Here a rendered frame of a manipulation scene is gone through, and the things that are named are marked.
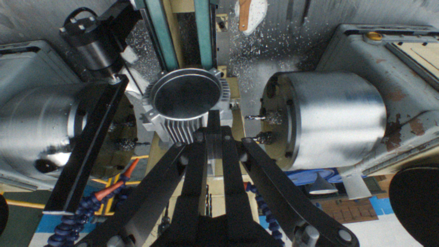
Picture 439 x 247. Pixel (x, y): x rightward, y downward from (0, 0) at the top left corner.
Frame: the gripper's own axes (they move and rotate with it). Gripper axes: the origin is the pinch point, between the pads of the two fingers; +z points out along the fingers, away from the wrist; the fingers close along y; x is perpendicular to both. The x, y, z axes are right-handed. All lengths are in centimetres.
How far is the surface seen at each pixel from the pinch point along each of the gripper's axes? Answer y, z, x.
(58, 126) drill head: -29.9, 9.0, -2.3
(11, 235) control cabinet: -289, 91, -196
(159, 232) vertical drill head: -10.4, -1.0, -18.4
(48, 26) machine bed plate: -46, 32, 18
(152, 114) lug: -12.2, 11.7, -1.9
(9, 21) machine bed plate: -56, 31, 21
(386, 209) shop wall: 456, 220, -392
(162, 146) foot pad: -14.7, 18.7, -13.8
